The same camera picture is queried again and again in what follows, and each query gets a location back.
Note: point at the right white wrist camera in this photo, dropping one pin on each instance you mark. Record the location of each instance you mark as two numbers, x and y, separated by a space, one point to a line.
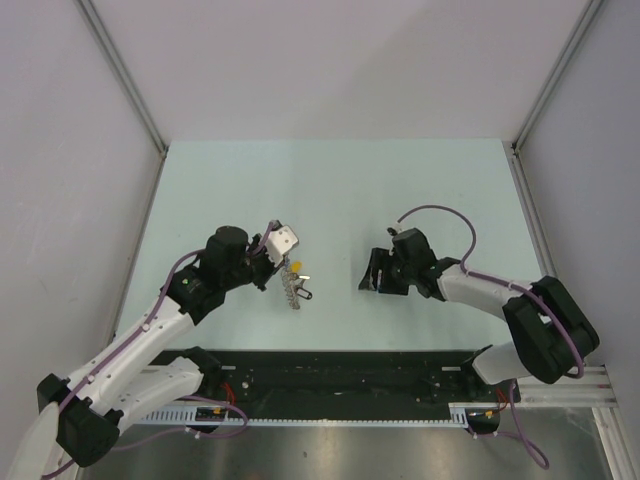
394 230

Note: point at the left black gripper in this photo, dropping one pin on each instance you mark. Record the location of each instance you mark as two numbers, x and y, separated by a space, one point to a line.
270 270

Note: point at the left aluminium frame post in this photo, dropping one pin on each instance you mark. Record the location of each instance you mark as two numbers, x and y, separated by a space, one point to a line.
114 60

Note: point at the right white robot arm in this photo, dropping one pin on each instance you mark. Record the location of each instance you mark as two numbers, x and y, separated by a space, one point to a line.
550 334

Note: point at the right aluminium frame post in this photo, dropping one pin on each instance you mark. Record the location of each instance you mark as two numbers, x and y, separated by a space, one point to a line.
568 52

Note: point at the white slotted cable duct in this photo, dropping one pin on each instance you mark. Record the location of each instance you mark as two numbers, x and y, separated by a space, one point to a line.
451 415

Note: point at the silver keys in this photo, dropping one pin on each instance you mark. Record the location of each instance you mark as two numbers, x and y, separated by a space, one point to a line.
301 279

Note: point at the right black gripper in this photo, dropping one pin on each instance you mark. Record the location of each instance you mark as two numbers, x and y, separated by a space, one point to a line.
381 259

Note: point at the aluminium frame post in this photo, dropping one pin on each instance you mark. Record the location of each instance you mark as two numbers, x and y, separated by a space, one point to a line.
568 52
114 60

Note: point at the black key tag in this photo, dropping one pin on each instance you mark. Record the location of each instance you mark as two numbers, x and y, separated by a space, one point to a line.
304 294

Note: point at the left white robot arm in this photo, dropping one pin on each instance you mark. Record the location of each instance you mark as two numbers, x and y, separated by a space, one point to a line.
101 399

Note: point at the large silver keyring holder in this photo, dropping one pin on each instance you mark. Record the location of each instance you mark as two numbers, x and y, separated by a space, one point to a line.
290 278

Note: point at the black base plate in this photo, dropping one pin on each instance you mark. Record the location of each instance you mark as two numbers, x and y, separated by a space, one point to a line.
313 381

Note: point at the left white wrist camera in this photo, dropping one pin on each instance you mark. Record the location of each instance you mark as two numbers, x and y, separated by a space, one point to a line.
281 240

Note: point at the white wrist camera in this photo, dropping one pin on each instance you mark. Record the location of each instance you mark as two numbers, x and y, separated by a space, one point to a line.
394 230
281 240

